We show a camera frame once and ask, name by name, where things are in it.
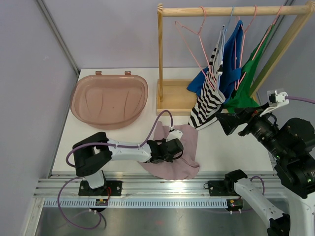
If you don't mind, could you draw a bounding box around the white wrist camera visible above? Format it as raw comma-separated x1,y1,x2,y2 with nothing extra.
166,126,183,142
260,89,289,117

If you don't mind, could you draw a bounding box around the blue wire hanger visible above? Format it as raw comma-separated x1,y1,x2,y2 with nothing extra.
222,6,235,35

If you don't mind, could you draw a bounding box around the aluminium mounting rail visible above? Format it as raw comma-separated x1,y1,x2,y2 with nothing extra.
33,172,287,199

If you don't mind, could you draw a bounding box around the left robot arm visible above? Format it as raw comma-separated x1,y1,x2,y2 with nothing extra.
66,129,184,197

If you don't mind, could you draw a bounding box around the wooden clothes rack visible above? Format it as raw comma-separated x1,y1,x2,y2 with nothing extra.
156,0,315,116

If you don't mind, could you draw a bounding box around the green tank top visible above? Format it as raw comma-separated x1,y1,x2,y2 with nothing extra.
223,29,273,113

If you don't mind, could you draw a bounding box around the blue tank top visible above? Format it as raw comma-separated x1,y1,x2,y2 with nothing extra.
186,20,246,109

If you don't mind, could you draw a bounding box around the white slotted cable duct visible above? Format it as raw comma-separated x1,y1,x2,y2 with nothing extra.
44,198,227,208

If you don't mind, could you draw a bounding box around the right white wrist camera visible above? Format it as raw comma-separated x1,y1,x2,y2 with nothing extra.
260,89,289,117

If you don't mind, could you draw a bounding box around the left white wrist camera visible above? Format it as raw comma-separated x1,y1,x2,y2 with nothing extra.
166,126,183,142

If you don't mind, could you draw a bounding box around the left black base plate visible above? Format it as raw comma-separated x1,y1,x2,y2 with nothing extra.
78,180,123,197

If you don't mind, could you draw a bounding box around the mauve pink tank top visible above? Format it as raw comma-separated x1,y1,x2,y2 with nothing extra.
140,124,200,180

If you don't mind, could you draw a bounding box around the pink plastic basin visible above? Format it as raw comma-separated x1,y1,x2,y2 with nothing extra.
70,71,148,130

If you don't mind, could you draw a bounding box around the black white striped tank top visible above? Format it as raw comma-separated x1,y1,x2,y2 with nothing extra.
187,26,226,130

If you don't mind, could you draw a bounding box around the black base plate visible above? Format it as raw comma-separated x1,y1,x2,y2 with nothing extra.
78,180,123,197
207,180,230,197

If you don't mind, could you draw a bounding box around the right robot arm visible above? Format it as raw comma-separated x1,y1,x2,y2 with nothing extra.
216,104,315,236

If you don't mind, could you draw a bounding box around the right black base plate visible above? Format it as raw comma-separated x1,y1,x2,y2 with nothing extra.
207,180,230,197

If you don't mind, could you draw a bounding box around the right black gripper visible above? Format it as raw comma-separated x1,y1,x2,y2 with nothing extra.
216,100,289,159

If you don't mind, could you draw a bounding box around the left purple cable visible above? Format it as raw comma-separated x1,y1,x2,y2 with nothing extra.
57,110,174,231

